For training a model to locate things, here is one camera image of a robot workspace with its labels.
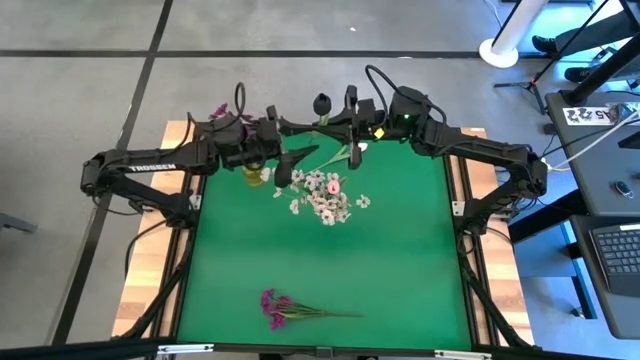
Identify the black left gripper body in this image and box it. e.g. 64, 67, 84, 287
217, 104, 294, 190

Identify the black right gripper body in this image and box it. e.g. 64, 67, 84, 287
342, 84, 401, 171

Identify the white flower bunch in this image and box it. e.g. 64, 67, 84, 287
259, 167, 321, 216
299, 169, 372, 227

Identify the black artificial tulip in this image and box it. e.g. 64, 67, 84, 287
312, 92, 334, 127

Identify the purple flower bunch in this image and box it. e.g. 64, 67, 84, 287
208, 102, 266, 131
258, 287, 365, 334

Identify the yellow glass vase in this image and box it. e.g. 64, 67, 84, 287
242, 162, 266, 189

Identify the green table mat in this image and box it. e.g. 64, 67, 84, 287
177, 129, 474, 351

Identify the white pole with round base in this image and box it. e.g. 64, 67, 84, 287
478, 0, 551, 69

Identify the black tripod stand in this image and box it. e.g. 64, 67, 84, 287
493, 0, 640, 115

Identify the white printed label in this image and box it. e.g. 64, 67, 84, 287
562, 105, 615, 126

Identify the black desk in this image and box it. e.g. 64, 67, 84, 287
543, 90, 640, 217

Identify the person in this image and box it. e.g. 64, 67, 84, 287
531, 9, 640, 84

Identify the grey metal foot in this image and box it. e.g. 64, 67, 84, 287
0, 212, 39, 235

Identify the dark laptop keyboard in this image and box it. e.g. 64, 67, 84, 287
588, 223, 640, 297

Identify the dark grey desk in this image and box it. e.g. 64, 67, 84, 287
569, 214, 640, 341

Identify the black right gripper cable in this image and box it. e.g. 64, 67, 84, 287
364, 63, 401, 126

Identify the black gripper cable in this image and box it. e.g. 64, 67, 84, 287
233, 81, 247, 121
364, 63, 401, 126

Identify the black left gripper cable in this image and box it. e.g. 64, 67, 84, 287
233, 81, 247, 121

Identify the thin black cable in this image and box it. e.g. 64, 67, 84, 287
123, 219, 166, 279

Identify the black table frame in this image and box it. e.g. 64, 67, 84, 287
112, 112, 536, 360

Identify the silver metal bracket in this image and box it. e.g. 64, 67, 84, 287
157, 343, 215, 356
433, 349, 494, 360

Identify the white cable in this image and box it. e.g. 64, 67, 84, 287
547, 110, 640, 174

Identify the thick black post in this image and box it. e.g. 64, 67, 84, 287
559, 29, 640, 107

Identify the blue metal desk frame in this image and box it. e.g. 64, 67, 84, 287
514, 219, 599, 321

